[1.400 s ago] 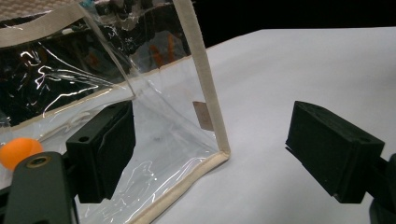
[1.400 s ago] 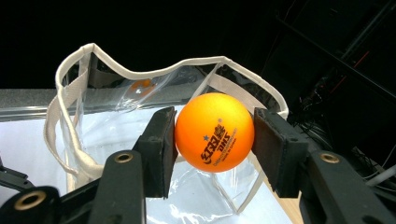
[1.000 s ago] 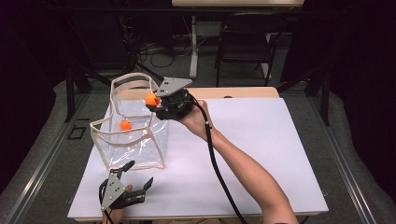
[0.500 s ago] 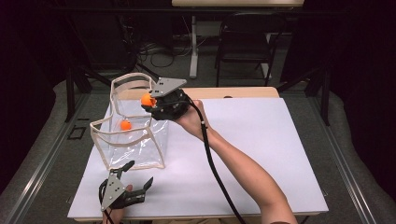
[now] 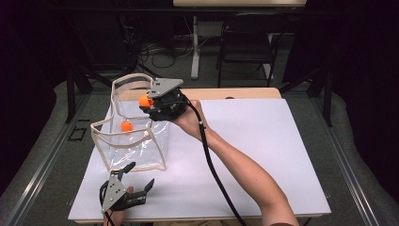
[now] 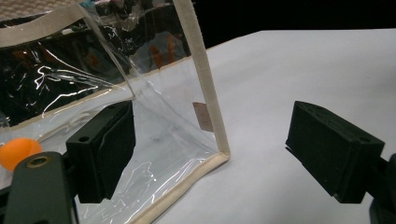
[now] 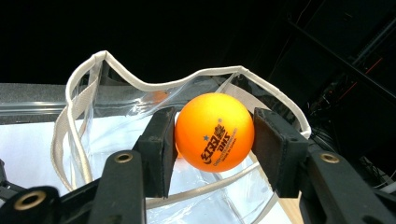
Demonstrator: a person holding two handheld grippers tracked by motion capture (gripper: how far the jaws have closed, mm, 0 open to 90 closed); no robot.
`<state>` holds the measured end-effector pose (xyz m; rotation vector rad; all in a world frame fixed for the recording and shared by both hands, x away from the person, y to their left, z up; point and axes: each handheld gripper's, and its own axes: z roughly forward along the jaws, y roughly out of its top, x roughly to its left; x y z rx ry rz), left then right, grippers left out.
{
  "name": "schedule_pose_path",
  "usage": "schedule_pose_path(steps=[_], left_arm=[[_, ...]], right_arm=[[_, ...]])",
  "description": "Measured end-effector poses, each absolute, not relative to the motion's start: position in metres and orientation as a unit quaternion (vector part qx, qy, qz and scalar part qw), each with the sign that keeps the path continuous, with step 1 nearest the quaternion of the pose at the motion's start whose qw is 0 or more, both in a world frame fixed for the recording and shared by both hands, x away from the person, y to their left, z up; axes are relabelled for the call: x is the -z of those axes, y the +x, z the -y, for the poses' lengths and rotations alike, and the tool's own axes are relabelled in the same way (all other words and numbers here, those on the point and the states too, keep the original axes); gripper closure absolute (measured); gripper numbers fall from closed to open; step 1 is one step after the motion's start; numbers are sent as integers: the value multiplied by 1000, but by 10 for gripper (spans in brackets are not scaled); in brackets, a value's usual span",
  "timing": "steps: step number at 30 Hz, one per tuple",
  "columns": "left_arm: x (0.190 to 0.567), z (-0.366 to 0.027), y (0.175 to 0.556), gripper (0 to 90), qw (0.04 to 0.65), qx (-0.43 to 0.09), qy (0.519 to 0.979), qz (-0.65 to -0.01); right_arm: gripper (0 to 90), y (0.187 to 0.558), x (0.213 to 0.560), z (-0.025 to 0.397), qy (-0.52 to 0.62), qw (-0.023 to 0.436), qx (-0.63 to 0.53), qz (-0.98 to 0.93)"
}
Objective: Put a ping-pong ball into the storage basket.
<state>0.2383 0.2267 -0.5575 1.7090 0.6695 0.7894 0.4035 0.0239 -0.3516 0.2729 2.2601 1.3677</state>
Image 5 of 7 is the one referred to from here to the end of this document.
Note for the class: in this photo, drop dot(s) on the orange ball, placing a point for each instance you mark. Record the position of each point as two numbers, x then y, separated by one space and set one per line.
126 126
144 101

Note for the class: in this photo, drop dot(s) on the person's right hand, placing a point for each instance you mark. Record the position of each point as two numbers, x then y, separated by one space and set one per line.
191 121

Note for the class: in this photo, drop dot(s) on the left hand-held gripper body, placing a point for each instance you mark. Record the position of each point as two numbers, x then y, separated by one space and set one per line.
114 192

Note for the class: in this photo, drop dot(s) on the black metal stand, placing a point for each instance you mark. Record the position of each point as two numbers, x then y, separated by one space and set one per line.
71 94
327 94

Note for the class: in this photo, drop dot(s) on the clear plastic bag beige trim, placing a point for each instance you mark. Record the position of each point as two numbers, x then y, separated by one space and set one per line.
135 144

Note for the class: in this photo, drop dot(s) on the light wooden table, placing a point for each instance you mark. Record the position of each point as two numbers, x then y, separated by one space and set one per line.
235 93

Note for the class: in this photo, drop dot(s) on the black floor outlet frame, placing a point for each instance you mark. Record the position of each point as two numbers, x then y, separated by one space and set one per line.
77 133

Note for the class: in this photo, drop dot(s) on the black chair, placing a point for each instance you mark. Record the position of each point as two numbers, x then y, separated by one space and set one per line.
247 47

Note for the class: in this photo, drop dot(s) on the person's left hand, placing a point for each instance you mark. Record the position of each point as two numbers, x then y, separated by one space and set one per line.
116 217

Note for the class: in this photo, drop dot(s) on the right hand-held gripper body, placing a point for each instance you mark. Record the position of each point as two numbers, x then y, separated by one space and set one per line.
167 106

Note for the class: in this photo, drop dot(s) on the aluminium floor rail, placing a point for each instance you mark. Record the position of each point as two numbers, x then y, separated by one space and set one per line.
47 163
345 163

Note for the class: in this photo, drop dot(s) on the white board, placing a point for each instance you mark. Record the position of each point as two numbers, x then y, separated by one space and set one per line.
266 132

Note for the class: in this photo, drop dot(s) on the white-legged desk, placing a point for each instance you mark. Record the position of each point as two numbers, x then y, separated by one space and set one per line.
195 47

